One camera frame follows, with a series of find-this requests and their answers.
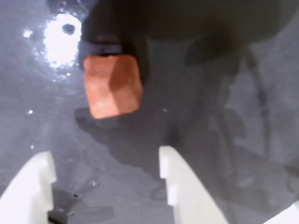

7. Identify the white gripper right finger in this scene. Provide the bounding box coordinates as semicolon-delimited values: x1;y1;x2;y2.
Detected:
158;146;230;224

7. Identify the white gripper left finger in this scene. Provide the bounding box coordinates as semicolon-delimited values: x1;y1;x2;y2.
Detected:
0;151;57;224

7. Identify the small red-brown cube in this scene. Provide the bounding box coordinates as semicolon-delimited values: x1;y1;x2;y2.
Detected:
83;54;143;120

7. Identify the dark grey table mat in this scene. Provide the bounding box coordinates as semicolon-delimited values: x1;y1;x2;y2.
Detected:
0;0;299;224

